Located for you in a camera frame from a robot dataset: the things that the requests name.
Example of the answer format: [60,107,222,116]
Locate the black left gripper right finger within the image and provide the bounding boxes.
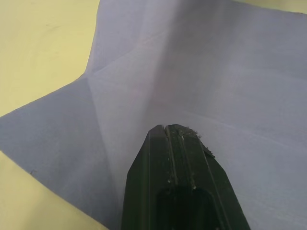
[165,123,252,230]

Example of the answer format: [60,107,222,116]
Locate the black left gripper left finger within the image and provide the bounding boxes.
[120,124,186,230]

